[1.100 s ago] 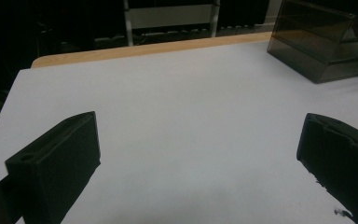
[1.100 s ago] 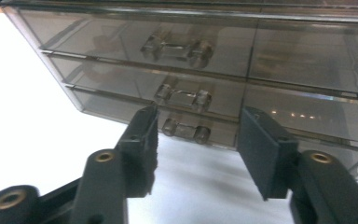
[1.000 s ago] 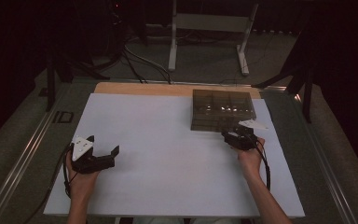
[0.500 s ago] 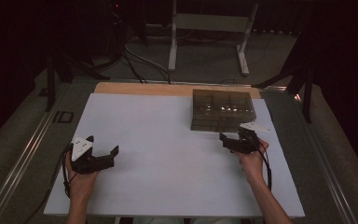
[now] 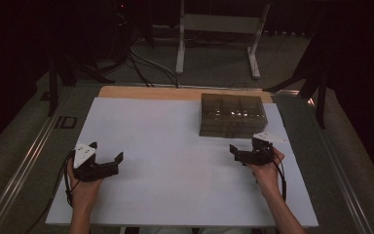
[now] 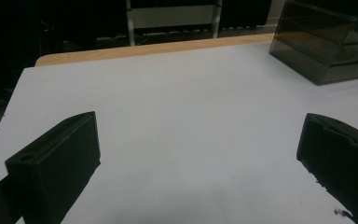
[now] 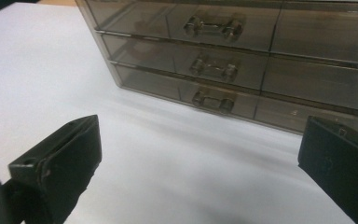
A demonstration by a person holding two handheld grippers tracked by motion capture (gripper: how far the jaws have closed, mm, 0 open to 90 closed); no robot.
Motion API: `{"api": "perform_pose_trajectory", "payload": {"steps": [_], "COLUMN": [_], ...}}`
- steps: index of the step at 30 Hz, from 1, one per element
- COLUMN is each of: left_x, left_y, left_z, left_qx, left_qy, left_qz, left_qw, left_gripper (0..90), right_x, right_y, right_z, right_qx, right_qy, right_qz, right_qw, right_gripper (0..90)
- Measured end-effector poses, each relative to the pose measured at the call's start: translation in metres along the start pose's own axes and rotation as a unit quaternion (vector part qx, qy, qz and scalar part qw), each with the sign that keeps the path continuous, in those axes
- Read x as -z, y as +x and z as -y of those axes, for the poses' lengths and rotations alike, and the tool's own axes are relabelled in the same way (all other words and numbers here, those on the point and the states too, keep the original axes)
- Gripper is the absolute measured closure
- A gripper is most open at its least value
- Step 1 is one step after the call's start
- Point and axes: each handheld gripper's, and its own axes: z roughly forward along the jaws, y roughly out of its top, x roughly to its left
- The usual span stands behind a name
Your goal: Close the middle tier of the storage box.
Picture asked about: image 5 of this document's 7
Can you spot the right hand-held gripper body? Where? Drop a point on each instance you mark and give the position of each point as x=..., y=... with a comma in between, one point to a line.
x=256, y=157

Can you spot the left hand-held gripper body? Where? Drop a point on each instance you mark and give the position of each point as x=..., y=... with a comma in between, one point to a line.
x=87, y=165

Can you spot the smoky clear plastic drawer organizer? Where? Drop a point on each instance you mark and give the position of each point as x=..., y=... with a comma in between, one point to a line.
x=233, y=110

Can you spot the person's right hand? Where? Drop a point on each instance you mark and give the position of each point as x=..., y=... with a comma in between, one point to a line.
x=268, y=178

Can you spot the person's left hand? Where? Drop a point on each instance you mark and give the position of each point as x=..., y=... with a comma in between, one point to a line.
x=82, y=193

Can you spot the white table sheet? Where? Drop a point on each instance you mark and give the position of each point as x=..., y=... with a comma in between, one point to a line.
x=175, y=182

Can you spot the black stand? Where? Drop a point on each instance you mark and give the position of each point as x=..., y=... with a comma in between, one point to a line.
x=52, y=94
x=321, y=104

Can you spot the wooden table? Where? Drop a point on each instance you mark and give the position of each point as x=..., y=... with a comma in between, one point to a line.
x=149, y=93

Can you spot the white metal stand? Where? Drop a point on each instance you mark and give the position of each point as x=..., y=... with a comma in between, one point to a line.
x=220, y=23

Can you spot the black floor bracket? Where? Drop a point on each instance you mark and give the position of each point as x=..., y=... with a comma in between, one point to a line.
x=57, y=122

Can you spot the aluminium floor rail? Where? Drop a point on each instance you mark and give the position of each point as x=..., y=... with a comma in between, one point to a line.
x=350, y=195
x=29, y=152

